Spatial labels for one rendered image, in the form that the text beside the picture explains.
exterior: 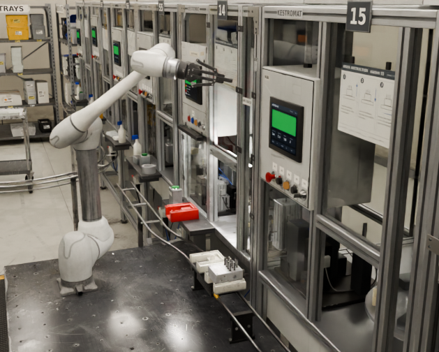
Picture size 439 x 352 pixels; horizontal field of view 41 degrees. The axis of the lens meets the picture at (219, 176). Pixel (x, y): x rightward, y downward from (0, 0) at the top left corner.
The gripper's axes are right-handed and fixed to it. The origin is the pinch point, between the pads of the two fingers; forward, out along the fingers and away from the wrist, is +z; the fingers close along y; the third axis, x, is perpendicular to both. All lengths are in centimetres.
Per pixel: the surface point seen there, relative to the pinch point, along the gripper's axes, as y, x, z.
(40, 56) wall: -105, 664, -389
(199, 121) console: -31, 51, -15
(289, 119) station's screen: -4, -42, 31
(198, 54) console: 3, 52, -22
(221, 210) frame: -78, 56, 5
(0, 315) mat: -195, 83, -131
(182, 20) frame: 17, 81, -40
